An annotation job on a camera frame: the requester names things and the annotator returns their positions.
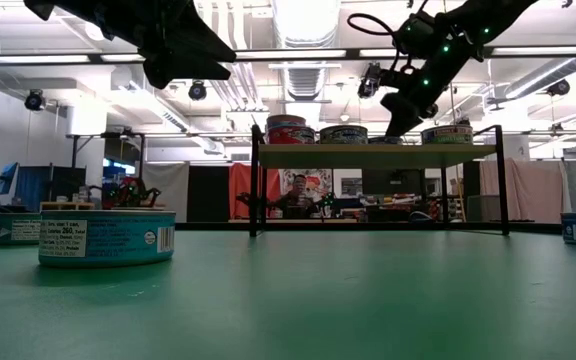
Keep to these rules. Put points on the blue tilted monitor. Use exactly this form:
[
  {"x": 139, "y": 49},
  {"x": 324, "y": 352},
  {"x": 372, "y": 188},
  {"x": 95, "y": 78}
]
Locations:
[{"x": 7, "y": 177}]

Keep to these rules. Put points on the silver lid teal white can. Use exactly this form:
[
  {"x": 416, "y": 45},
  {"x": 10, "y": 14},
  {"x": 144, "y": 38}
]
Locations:
[{"x": 13, "y": 229}]

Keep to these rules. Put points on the wooden crate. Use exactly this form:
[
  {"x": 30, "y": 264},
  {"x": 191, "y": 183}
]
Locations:
[{"x": 68, "y": 205}]

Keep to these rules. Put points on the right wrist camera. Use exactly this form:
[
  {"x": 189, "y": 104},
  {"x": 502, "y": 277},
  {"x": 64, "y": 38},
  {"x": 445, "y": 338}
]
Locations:
[{"x": 418, "y": 35}]

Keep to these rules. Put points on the white printed cloth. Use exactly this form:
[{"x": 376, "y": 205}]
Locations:
[{"x": 318, "y": 180}]

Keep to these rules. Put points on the pink patterned cloth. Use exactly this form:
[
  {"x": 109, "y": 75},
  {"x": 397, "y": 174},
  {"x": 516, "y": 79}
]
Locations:
[{"x": 528, "y": 187}]

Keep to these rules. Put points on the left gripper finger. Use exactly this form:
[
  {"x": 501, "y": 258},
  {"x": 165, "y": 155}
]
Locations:
[
  {"x": 168, "y": 72},
  {"x": 193, "y": 42}
]

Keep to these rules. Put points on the grey box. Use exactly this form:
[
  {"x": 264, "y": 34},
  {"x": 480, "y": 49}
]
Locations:
[{"x": 483, "y": 205}]

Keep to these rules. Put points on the ceiling air vent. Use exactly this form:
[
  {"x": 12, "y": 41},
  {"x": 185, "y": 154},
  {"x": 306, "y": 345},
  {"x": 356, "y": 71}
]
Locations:
[{"x": 305, "y": 82}]

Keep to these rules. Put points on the person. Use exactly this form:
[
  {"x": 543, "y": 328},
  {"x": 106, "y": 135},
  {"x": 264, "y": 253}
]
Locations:
[{"x": 297, "y": 195}]

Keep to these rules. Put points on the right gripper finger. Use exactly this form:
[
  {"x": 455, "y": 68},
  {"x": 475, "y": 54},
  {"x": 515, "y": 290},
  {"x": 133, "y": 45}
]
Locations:
[{"x": 403, "y": 110}]

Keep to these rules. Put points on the silver lid green label can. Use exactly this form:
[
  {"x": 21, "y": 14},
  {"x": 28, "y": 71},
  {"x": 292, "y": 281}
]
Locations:
[
  {"x": 447, "y": 135},
  {"x": 343, "y": 135}
]

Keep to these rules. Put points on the background black robot arm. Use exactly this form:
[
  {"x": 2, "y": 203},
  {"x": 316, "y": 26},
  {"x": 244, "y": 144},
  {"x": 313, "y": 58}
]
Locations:
[
  {"x": 253, "y": 199},
  {"x": 329, "y": 202}
]

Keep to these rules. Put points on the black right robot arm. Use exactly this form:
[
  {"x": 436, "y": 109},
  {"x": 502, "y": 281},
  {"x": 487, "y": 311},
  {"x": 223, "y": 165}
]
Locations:
[{"x": 493, "y": 15}]

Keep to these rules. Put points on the teal label barcode can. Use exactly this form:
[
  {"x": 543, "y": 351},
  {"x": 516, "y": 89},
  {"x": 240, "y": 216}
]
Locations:
[{"x": 108, "y": 240}]

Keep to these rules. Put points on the black aluminium table frame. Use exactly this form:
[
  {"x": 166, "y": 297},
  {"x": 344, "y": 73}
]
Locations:
[{"x": 318, "y": 226}]

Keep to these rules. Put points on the black metal rack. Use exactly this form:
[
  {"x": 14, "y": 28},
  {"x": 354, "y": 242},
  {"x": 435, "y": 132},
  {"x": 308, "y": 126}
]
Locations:
[{"x": 141, "y": 165}]

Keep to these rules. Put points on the black overhead beam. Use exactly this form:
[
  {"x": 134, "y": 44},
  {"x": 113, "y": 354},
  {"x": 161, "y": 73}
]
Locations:
[{"x": 95, "y": 58}]

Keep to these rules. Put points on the gold lid blue label can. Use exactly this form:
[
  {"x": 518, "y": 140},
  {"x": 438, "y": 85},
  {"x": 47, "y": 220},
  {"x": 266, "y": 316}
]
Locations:
[{"x": 285, "y": 120}]

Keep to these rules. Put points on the plain white sheet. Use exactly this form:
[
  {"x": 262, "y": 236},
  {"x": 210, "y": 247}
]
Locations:
[{"x": 168, "y": 185}]

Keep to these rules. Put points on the wooden shelf black metal frame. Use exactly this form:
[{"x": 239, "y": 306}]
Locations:
[{"x": 368, "y": 156}]

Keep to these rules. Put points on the background robot green lights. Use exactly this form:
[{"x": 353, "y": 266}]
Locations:
[{"x": 128, "y": 192}]

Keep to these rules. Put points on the black panel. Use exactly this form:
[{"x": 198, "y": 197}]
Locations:
[{"x": 208, "y": 192}]

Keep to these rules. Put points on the green table mat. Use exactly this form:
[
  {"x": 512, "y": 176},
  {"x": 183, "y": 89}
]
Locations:
[{"x": 288, "y": 310}]

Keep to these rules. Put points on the silver lid red label can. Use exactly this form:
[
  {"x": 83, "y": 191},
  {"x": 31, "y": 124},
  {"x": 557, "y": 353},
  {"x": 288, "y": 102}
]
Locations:
[{"x": 291, "y": 135}]

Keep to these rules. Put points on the blue cloth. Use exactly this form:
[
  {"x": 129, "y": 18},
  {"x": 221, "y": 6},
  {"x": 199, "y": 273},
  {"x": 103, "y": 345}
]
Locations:
[{"x": 33, "y": 187}]

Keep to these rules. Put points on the black cabinet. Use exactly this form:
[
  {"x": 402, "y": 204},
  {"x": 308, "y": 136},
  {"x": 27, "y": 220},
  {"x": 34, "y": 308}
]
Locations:
[{"x": 393, "y": 182}]

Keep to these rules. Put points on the black ceiling spotlight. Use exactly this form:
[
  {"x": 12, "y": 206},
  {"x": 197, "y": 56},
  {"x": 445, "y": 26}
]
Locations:
[
  {"x": 559, "y": 87},
  {"x": 369, "y": 82},
  {"x": 34, "y": 100},
  {"x": 197, "y": 90}
]

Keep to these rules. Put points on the orange red cloth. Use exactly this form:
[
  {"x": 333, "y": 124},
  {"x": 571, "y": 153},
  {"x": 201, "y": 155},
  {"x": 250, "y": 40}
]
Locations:
[{"x": 240, "y": 185}]

